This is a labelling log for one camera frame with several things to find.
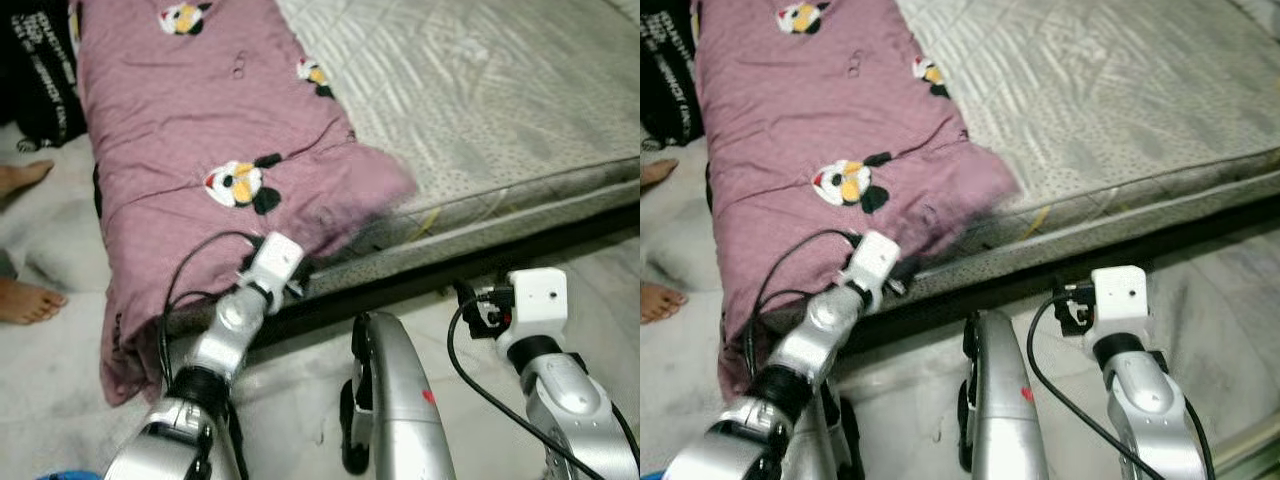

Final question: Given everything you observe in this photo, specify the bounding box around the purple blanket with panda prints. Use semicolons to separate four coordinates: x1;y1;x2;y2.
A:
72;0;419;406
690;0;1021;401

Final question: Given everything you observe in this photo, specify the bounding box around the grey patterned mattress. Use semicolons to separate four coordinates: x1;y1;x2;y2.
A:
895;0;1280;251
275;0;641;256

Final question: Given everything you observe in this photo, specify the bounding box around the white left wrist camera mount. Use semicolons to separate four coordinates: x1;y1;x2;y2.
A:
845;232;901;301
245;232;306;301

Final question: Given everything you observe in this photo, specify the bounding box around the dark bed base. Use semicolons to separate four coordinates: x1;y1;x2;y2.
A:
860;195;1280;351
250;205;641;346

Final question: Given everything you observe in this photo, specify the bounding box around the silver right robot leg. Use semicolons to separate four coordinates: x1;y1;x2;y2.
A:
340;310;457;480
960;310;1051;480

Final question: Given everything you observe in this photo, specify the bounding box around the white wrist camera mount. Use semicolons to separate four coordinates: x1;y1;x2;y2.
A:
505;268;569;351
845;232;901;301
245;232;306;301
1090;265;1149;346

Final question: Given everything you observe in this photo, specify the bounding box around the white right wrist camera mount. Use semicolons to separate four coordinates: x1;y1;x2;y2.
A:
505;268;569;351
1090;265;1149;346

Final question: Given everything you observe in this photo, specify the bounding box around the black bag with white print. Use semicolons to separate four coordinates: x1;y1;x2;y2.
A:
10;0;86;151
640;0;706;149

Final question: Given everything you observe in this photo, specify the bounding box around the person's bare foot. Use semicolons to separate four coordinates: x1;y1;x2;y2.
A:
0;278;69;326
640;158;679;191
640;283;691;323
0;160;56;198

